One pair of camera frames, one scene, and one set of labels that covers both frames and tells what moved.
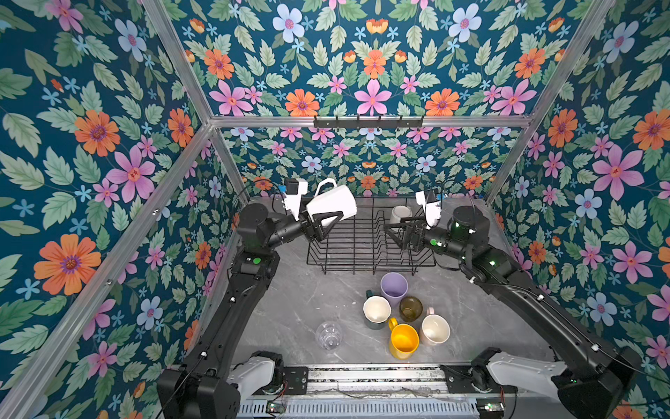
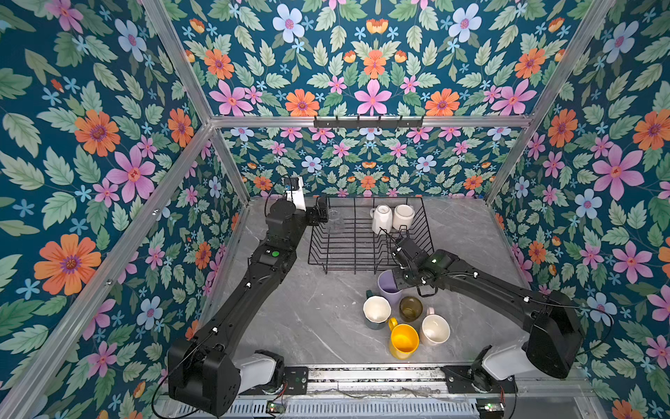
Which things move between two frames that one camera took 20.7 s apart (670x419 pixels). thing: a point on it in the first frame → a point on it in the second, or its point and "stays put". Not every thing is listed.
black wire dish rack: x=361 y=242 stays put
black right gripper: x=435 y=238 → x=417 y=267
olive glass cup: x=411 y=308 stays put
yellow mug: x=404 y=340 stays put
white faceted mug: x=338 y=199 → x=382 y=219
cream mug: x=435 y=328 stays put
